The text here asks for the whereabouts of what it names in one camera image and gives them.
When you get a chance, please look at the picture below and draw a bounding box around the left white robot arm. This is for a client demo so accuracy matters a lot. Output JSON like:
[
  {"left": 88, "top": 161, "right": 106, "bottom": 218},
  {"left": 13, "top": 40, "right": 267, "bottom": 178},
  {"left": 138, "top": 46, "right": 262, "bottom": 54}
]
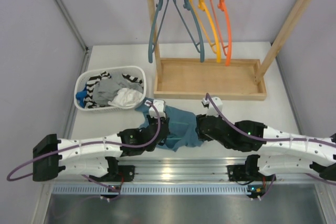
[{"left": 33, "top": 116, "right": 170, "bottom": 182}]

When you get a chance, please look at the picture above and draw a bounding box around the teal blue tank top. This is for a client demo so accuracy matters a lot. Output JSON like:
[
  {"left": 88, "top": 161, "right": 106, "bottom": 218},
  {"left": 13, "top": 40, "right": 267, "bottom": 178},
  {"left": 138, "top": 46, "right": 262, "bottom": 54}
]
[{"left": 134, "top": 100, "right": 204, "bottom": 153}]

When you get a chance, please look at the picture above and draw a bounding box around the grey garment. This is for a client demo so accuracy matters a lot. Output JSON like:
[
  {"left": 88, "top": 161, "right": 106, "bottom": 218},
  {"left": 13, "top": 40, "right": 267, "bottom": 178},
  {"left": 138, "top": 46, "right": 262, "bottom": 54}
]
[{"left": 92, "top": 73, "right": 144, "bottom": 106}]

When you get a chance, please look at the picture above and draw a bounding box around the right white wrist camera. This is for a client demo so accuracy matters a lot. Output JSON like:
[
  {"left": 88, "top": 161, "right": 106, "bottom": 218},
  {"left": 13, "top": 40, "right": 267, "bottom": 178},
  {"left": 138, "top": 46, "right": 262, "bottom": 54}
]
[{"left": 202, "top": 97, "right": 223, "bottom": 117}]

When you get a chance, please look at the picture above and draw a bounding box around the teal hanger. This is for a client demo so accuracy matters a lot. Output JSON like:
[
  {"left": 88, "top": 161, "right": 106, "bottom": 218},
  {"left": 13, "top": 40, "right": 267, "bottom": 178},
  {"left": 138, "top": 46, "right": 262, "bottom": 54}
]
[
  {"left": 167, "top": 0, "right": 206, "bottom": 63},
  {"left": 148, "top": 0, "right": 173, "bottom": 63},
  {"left": 168, "top": 121, "right": 197, "bottom": 140}
]

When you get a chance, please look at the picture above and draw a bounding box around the orange hanger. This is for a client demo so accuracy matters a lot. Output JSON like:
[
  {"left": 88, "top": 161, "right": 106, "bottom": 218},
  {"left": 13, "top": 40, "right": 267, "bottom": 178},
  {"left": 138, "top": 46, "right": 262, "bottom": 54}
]
[{"left": 208, "top": 0, "right": 233, "bottom": 67}]

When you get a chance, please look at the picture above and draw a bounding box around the purple cable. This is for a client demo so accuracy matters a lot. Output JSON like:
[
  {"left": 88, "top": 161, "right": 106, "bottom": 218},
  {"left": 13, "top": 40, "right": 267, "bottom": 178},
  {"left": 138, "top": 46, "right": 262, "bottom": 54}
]
[
  {"left": 6, "top": 100, "right": 161, "bottom": 201},
  {"left": 205, "top": 92, "right": 336, "bottom": 201}
]

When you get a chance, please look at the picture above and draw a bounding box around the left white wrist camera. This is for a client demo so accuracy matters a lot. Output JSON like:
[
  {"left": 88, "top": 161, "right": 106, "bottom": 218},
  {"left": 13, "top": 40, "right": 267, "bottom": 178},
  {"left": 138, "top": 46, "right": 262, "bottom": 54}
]
[{"left": 145, "top": 99, "right": 166, "bottom": 118}]

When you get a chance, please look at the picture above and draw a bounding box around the white plastic laundry basket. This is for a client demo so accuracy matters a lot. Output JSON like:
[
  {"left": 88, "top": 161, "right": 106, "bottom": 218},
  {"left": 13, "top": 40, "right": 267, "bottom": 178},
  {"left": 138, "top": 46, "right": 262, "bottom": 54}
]
[{"left": 73, "top": 66, "right": 147, "bottom": 112}]

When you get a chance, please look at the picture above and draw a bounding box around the yellow hanger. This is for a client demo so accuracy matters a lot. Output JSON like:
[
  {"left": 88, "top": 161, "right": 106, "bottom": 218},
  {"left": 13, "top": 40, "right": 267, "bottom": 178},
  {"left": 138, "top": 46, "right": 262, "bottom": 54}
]
[{"left": 189, "top": 0, "right": 222, "bottom": 63}]

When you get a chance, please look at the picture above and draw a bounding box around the aluminium mounting rail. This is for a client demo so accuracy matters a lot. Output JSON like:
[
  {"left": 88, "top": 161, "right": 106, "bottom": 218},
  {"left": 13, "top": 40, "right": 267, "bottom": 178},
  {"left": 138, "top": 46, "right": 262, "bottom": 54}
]
[{"left": 52, "top": 158, "right": 318, "bottom": 196}]

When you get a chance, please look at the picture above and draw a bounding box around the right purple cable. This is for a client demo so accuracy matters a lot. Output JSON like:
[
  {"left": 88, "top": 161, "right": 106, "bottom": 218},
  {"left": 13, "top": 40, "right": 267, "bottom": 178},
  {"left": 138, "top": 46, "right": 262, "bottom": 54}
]
[{"left": 205, "top": 92, "right": 336, "bottom": 201}]

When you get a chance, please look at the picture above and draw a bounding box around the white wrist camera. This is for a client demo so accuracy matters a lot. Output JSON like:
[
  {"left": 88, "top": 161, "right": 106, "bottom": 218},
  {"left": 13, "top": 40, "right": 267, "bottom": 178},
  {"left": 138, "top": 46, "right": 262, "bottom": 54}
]
[
  {"left": 202, "top": 97, "right": 223, "bottom": 117},
  {"left": 145, "top": 99, "right": 166, "bottom": 118}
]

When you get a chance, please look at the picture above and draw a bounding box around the black white striped garment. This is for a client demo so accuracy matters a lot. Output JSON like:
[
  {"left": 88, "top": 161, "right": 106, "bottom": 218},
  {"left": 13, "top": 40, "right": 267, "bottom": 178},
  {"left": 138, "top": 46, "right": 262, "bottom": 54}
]
[{"left": 76, "top": 71, "right": 144, "bottom": 109}]

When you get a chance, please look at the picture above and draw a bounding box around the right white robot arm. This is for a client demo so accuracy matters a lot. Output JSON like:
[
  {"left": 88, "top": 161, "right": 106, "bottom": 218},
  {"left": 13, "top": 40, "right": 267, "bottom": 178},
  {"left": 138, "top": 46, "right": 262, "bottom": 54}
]
[{"left": 196, "top": 114, "right": 335, "bottom": 181}]

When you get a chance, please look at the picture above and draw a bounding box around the blue garment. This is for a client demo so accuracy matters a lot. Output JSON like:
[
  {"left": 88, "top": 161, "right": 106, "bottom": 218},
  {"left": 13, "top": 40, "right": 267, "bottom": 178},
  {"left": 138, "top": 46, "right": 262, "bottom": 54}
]
[{"left": 75, "top": 90, "right": 87, "bottom": 106}]

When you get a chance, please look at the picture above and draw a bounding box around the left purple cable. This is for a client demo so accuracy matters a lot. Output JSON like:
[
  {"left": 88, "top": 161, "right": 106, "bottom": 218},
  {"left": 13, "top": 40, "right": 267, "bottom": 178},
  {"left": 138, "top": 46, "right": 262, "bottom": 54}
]
[{"left": 6, "top": 100, "right": 161, "bottom": 201}]

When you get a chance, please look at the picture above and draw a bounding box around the wooden clothes rack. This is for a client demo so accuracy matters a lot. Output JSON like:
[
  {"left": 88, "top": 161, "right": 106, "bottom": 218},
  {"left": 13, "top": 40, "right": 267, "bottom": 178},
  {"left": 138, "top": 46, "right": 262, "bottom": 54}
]
[{"left": 147, "top": 0, "right": 311, "bottom": 101}]

